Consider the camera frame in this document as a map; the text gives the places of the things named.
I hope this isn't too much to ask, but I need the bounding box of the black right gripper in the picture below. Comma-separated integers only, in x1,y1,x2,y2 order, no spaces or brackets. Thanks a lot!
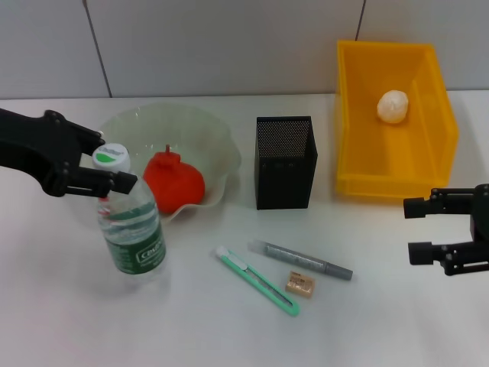
403,183,489,277

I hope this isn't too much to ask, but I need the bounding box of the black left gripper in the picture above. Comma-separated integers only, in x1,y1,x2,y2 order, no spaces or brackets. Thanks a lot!
0,109,138,200

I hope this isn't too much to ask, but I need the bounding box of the orange fruit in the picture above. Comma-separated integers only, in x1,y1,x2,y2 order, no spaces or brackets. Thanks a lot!
143,144,206,214

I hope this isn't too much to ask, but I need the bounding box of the green label water bottle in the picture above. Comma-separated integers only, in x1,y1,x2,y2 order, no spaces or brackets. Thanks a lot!
91,141,167,275

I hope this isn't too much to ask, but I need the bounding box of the white paper ball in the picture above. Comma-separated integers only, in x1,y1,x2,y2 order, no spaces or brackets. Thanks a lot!
376,88,410,124

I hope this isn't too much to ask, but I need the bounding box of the translucent green fruit plate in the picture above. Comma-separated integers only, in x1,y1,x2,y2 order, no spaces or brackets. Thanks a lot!
97,102,244,222

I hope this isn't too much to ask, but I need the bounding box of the grey marker pen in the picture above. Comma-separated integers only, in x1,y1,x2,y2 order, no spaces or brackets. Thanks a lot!
248,239,353,283

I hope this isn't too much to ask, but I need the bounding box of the beige eraser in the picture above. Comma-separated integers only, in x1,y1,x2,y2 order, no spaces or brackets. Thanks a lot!
284,270,316,297

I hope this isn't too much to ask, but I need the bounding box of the black mesh pen holder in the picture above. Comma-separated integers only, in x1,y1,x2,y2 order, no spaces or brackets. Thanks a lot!
254,115,319,210

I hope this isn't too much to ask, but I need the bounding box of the green utility knife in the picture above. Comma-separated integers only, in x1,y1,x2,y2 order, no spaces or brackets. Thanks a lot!
213,246,301,317

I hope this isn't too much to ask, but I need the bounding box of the yellow plastic bin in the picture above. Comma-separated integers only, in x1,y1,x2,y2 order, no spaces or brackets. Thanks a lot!
335,40,459,202

